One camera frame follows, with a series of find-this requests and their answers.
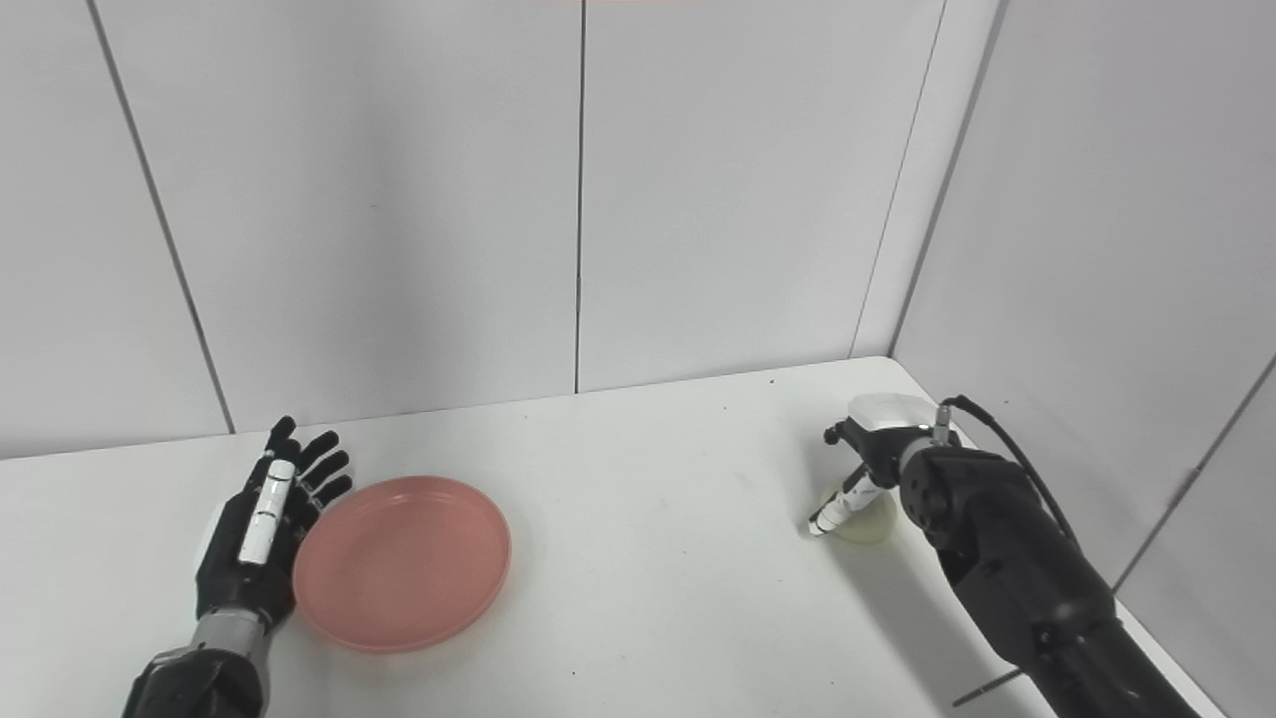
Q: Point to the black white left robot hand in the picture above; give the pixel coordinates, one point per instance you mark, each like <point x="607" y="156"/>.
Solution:
<point x="234" y="583"/>

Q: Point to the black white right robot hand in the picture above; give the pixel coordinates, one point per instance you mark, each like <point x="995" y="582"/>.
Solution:
<point x="882" y="424"/>

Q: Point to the cream steamed bun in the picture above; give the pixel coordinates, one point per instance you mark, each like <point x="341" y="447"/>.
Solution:
<point x="872" y="524"/>

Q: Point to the pink round plate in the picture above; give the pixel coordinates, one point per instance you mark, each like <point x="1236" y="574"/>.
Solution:
<point x="404" y="563"/>

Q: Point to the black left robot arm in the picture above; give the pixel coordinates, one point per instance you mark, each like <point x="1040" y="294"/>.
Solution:
<point x="199" y="683"/>

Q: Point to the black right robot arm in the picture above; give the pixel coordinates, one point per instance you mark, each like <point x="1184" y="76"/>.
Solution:
<point x="1017" y="568"/>

